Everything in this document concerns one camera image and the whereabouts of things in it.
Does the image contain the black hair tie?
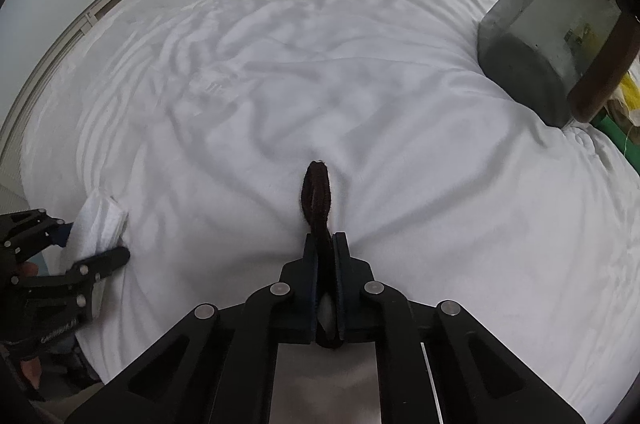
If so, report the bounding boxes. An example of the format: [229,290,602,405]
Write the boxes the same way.
[298,159,332,255]

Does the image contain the white tissue packet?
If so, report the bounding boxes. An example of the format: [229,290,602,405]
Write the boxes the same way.
[56,187,130,305]

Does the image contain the yellow cloth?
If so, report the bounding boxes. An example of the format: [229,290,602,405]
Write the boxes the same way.
[606,71,640,126]

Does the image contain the smoky transparent jar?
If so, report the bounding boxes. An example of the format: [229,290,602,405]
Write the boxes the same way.
[477,0,639,127]

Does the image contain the green rectangular tray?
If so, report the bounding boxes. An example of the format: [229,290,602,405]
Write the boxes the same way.
[591,110,640,173]

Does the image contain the white bed sheet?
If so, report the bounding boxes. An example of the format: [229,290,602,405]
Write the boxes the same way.
[22,0,639,423]

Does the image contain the person's left hand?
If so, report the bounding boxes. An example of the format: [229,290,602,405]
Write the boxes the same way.
[1,261,43,392]

